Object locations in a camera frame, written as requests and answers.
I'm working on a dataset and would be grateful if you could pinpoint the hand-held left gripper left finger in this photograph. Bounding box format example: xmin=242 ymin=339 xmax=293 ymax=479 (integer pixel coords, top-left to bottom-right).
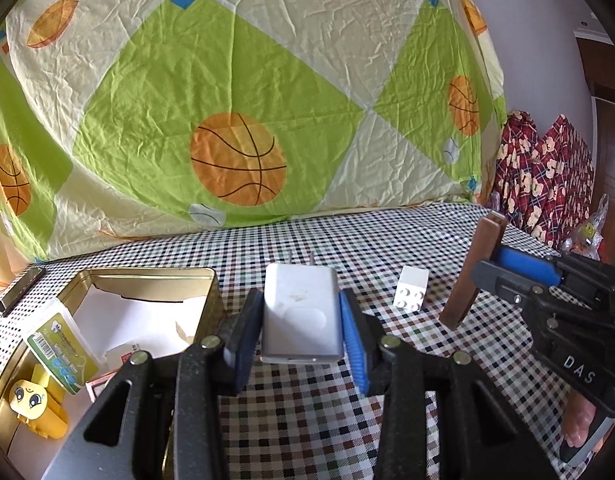
xmin=42 ymin=287 xmax=266 ymax=480

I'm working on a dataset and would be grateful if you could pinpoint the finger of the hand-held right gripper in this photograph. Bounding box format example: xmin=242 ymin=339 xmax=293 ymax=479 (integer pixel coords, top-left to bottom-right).
xmin=495 ymin=246 xmax=608 ymax=306
xmin=470 ymin=260 xmax=615 ymax=333

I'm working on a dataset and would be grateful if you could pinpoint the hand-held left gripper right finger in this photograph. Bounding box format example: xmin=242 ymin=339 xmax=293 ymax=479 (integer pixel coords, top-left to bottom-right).
xmin=339 ymin=287 xmax=553 ymax=480

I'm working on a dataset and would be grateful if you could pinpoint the brown ridged holder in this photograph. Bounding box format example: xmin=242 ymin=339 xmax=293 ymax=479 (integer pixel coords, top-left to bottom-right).
xmin=440 ymin=211 xmax=508 ymax=331

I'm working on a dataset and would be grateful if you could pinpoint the gold tin box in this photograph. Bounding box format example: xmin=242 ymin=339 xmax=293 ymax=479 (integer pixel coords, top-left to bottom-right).
xmin=0 ymin=266 xmax=223 ymax=441

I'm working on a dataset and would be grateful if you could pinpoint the white charger plug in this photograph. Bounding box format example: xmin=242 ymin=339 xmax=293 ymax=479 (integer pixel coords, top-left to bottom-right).
xmin=260 ymin=251 xmax=345 ymax=365

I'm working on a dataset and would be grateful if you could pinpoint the pink framed picture box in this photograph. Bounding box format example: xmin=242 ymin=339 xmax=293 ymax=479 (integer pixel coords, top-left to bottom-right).
xmin=86 ymin=370 xmax=121 ymax=403

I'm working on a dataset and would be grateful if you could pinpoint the yellow face block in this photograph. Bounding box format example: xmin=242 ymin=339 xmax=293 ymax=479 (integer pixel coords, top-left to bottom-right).
xmin=8 ymin=365 xmax=69 ymax=440

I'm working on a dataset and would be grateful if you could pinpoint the person's right hand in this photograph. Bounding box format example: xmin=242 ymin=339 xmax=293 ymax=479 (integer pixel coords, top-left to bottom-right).
xmin=562 ymin=392 xmax=601 ymax=448

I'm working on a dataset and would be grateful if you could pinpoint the yellow toy figure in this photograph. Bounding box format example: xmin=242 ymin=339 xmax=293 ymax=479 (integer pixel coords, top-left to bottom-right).
xmin=562 ymin=195 xmax=611 ymax=261

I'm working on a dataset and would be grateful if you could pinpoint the checkered tablecloth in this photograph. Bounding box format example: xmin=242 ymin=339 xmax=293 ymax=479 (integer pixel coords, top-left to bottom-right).
xmin=0 ymin=202 xmax=608 ymax=480

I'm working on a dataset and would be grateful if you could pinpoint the white building brick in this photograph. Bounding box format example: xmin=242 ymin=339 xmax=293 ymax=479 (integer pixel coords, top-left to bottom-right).
xmin=393 ymin=266 xmax=430 ymax=311

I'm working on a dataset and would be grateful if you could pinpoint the red plaid bear cloth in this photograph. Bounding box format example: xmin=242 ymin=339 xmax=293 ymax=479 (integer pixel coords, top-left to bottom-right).
xmin=492 ymin=110 xmax=595 ymax=261

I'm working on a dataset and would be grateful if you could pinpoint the white paper sheet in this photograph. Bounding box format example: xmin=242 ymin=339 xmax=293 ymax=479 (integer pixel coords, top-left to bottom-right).
xmin=72 ymin=285 xmax=208 ymax=361

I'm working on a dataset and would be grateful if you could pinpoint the brown wooden door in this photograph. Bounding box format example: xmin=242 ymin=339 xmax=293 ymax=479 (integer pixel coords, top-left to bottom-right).
xmin=575 ymin=30 xmax=615 ymax=271

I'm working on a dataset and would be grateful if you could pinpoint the green card case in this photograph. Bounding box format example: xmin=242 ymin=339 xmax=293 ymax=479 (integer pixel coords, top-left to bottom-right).
xmin=26 ymin=300 xmax=99 ymax=395

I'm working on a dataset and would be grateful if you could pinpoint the dark rectangular bar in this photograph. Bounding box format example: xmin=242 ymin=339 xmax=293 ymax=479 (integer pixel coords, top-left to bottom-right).
xmin=0 ymin=266 xmax=47 ymax=317

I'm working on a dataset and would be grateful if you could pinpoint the basketball print blanket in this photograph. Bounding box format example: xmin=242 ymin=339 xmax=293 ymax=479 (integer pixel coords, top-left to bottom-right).
xmin=0 ymin=0 xmax=508 ymax=263

